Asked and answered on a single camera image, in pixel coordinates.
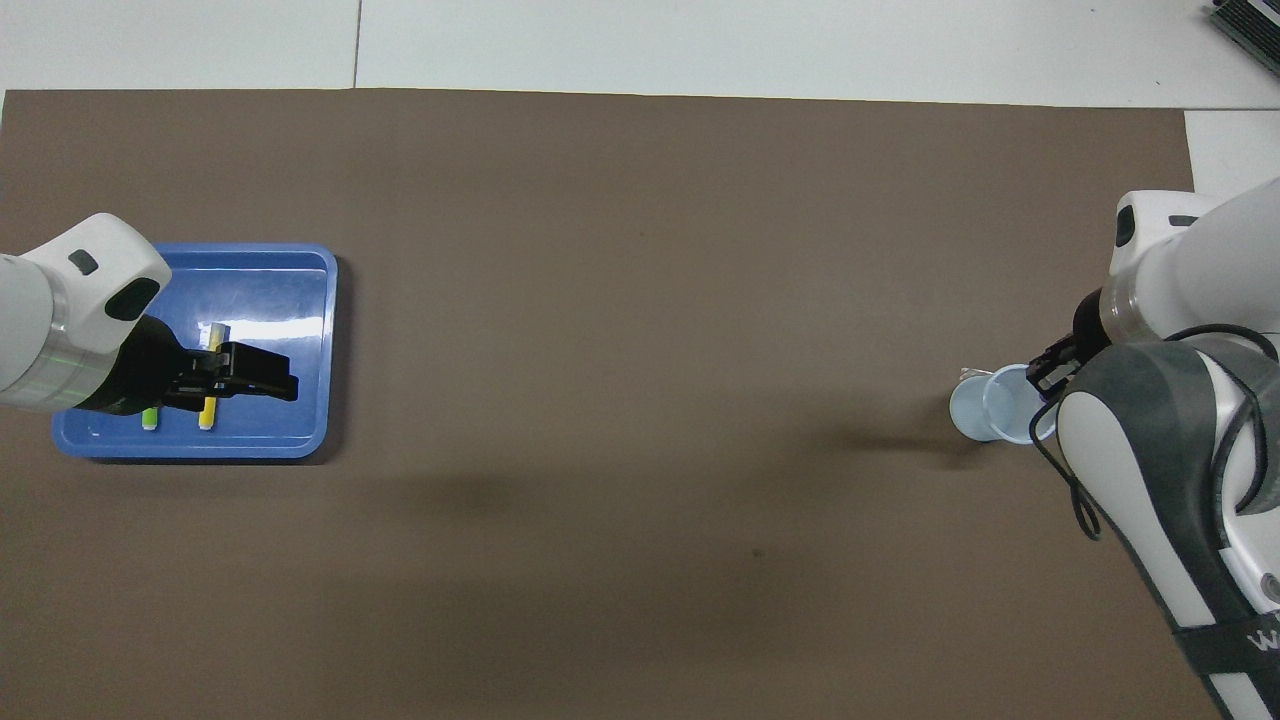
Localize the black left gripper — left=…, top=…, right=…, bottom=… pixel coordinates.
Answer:
left=75, top=315, right=299, bottom=416

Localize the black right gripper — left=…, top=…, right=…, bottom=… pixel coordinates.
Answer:
left=1028, top=290, right=1112, bottom=396

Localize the yellow pen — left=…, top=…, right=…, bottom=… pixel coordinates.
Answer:
left=197, top=322, right=226, bottom=432

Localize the light blue mesh cup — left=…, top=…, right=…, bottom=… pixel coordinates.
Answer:
left=948, top=363, right=1061, bottom=446

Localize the blue plastic tray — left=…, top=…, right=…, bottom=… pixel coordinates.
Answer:
left=50, top=242, right=339, bottom=461

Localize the dark striped device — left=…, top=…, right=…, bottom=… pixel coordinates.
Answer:
left=1208, top=0, right=1280, bottom=79

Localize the brown table mat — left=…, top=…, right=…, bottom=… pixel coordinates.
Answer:
left=0, top=88, right=1256, bottom=720

